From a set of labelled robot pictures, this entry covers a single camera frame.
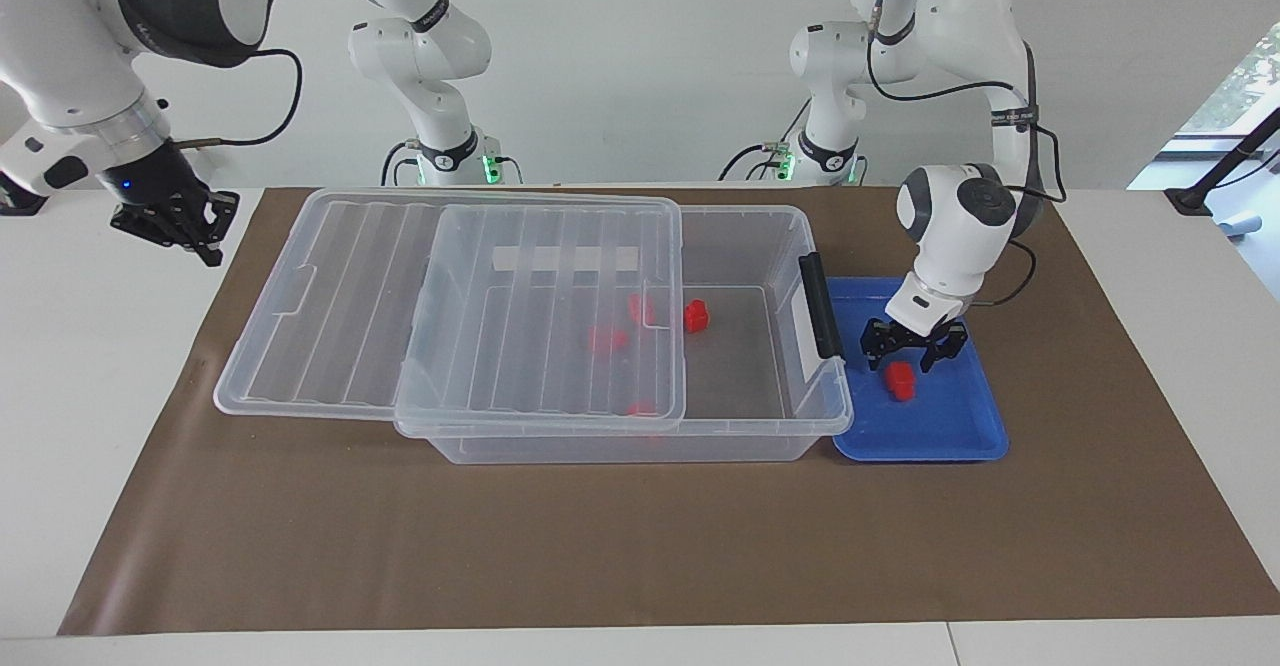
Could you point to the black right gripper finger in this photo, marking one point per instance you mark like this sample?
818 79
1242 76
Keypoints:
215 226
145 226

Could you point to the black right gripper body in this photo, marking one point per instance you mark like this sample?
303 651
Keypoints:
155 186

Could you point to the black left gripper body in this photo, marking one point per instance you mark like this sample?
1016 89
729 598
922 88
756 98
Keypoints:
915 338

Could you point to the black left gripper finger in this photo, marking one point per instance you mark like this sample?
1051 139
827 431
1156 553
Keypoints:
948 348
872 341

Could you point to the red block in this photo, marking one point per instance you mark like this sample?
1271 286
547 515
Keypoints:
640 409
640 309
900 381
696 317
607 338

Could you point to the clear ribbed plastic lid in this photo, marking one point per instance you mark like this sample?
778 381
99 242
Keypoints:
320 326

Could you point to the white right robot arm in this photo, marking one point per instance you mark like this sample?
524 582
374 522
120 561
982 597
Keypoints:
60 66

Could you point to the blue plastic tray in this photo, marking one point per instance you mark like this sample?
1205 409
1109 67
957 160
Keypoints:
950 426

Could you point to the clear plastic storage box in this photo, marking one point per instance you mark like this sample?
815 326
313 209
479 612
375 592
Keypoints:
750 386

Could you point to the light blue object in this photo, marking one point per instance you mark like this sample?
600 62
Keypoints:
1240 224

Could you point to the white label strip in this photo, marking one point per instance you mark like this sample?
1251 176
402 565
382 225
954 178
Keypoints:
560 259

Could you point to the black stand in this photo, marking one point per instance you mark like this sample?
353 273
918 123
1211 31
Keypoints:
1230 161

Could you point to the brown paper mat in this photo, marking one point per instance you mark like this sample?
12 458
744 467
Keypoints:
600 546

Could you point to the window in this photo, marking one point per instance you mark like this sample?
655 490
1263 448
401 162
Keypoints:
1240 86

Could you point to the black bracket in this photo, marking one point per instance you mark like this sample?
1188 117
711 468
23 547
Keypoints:
20 204

